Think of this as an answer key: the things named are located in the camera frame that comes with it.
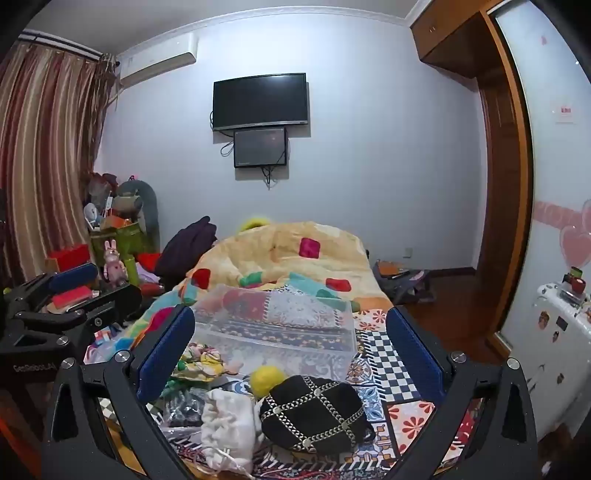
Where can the floral yellow green cloth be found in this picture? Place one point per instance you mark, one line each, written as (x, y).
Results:
(203, 364)

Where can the striped brown curtain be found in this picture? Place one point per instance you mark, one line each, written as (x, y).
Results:
(46, 161)

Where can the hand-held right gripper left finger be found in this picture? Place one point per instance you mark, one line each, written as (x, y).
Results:
(166, 350)

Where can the red box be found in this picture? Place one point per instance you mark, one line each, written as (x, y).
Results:
(69, 256)

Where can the green cardboard box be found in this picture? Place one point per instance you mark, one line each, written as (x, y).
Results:
(124, 242)

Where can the white wall sticker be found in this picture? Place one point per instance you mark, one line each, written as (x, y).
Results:
(564, 113)

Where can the white cabinet with stickers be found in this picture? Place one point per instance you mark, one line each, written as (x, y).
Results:
(549, 350)

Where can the white air conditioner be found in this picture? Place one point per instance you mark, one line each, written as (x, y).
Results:
(157, 57)

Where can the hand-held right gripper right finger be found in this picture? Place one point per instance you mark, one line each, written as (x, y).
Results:
(415, 360)

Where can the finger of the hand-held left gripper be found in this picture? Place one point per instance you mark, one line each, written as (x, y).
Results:
(117, 302)
(74, 278)

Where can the small black wall monitor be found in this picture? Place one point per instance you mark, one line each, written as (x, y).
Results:
(260, 147)

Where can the dark item in clear bag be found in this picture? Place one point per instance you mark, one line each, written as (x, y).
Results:
(184, 408)

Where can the black wall television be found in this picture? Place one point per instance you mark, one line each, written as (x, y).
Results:
(260, 99)

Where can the yellow pompom ball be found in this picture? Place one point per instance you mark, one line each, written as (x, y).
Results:
(267, 381)

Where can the pink rabbit plush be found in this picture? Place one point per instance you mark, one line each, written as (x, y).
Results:
(114, 265)

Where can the clear plastic storage box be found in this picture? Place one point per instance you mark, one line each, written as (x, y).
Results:
(286, 337)

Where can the yellow plush toy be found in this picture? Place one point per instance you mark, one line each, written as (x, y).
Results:
(253, 224)

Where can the dark purple clothing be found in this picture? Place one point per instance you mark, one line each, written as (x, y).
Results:
(187, 249)

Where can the bag pile on floor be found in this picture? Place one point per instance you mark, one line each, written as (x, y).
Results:
(399, 279)

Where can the pink heart decoration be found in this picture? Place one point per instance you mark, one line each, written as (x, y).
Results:
(575, 240)

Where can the grey plush toy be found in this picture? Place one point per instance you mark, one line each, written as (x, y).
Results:
(138, 203)

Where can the yellow patterned quilt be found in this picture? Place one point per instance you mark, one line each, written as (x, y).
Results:
(277, 254)

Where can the red cup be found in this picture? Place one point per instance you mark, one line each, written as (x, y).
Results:
(577, 281)

